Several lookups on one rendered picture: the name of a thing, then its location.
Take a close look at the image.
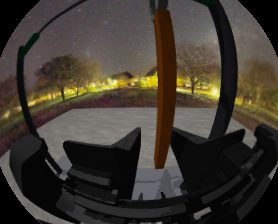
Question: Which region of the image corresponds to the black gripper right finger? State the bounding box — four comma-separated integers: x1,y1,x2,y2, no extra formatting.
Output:
170,127,245,193

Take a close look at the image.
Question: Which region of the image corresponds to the orange handle with grey loop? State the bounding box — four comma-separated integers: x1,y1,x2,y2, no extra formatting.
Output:
148,0,178,169

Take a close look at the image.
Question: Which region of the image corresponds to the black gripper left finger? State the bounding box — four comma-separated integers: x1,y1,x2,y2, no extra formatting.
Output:
63,128,142,200

